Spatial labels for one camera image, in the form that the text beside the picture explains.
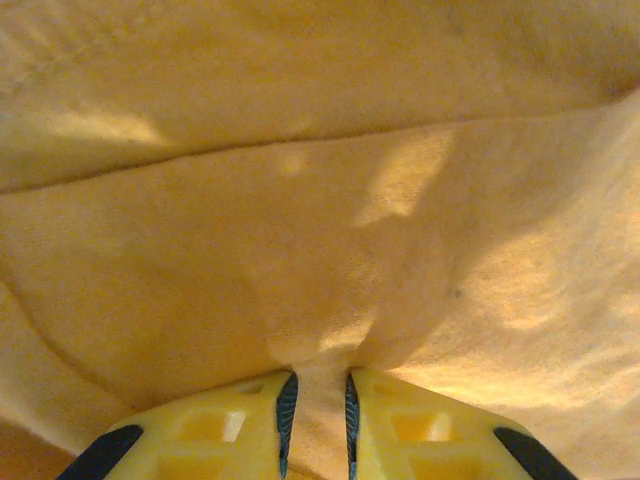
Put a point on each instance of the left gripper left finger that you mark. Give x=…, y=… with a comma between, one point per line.
x=210, y=440

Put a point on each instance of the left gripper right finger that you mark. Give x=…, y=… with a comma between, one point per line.
x=425, y=445

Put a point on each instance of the yellow t-shirt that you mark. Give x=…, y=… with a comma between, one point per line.
x=320, y=200

